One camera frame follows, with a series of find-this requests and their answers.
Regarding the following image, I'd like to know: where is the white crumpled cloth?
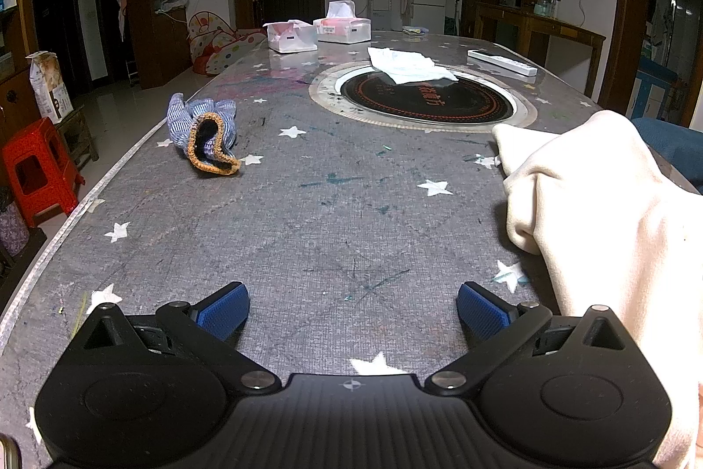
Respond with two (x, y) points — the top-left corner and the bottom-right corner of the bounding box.
(367, 46), (459, 86)

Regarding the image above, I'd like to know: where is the round black induction cooker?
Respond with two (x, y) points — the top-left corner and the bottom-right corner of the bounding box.
(308, 61), (538, 134)

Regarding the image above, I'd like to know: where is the blue chair cushion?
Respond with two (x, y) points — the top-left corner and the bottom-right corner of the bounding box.
(631, 116), (703, 196)

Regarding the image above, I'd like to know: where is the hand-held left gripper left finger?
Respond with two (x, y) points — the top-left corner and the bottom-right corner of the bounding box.
(70, 281), (282, 396)

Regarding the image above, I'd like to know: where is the blue knit glove orange cuff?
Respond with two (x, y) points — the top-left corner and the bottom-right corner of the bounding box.
(166, 92), (243, 178)

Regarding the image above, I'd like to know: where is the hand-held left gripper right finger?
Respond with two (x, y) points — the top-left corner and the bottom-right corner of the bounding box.
(423, 281), (634, 396)

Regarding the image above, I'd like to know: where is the printed paper bag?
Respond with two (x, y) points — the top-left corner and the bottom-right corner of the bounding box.
(25, 51), (74, 125)

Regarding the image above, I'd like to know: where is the red plastic stool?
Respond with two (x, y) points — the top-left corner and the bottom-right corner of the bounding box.
(1, 116), (81, 229)

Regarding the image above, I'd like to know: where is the small wooden stool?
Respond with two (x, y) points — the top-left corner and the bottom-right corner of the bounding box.
(54, 105), (100, 171)

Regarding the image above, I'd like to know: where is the wooden side table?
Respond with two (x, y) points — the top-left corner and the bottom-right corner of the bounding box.
(473, 1), (607, 98)

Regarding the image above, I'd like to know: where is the white water dispenser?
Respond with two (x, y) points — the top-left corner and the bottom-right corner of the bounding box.
(366, 0), (394, 33)

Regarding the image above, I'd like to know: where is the white power strip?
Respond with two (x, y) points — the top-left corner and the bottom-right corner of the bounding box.
(467, 50), (539, 77)

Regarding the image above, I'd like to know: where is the pink white tissue box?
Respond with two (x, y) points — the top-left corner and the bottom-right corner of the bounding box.
(262, 19), (320, 54)

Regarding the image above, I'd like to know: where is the floral patterned container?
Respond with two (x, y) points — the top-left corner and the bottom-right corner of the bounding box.
(0, 185), (32, 259)

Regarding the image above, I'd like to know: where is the cream garment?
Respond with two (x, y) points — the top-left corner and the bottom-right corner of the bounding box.
(491, 109), (703, 469)

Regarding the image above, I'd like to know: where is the colourful dotted play tent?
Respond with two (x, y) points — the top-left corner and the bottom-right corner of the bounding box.
(187, 10), (268, 76)

